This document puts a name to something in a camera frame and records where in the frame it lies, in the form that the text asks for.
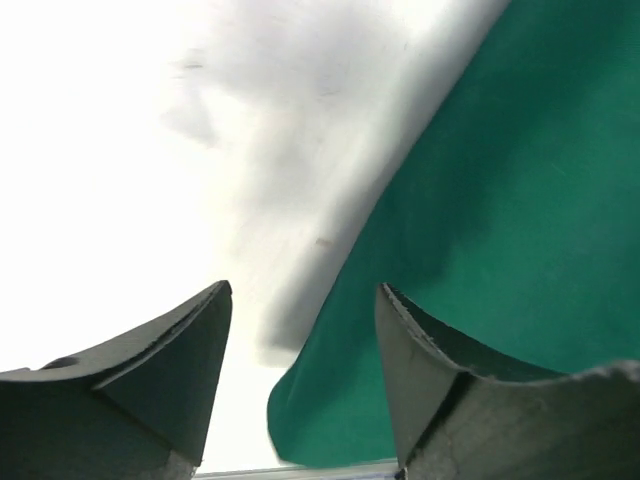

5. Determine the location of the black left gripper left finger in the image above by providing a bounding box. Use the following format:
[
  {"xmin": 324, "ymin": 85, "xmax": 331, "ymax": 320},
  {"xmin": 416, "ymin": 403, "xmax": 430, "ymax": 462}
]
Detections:
[{"xmin": 1, "ymin": 281, "xmax": 232, "ymax": 480}]

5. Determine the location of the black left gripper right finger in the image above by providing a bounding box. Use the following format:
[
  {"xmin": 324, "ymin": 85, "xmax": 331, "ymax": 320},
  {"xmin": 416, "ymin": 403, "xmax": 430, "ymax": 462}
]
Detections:
[{"xmin": 375, "ymin": 284, "xmax": 639, "ymax": 479}]

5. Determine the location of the green surgical cloth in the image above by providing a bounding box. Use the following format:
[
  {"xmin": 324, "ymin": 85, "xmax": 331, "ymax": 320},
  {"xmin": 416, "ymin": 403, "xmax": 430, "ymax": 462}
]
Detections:
[{"xmin": 267, "ymin": 1, "xmax": 639, "ymax": 467}]

